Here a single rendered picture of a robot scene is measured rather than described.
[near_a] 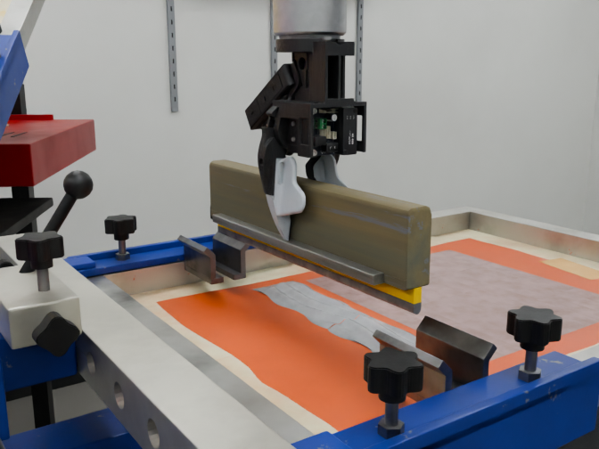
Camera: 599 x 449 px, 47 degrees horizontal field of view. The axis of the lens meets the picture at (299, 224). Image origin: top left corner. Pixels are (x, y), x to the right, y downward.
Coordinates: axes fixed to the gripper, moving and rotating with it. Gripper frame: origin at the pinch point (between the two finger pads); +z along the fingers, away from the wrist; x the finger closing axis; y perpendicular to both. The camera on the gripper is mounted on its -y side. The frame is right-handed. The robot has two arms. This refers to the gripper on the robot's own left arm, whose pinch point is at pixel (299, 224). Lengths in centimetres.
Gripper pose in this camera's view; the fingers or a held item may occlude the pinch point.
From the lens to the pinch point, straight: 76.7
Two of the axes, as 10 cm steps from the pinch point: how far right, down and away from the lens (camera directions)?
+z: 0.0, 9.7, 2.3
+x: 8.3, -1.3, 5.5
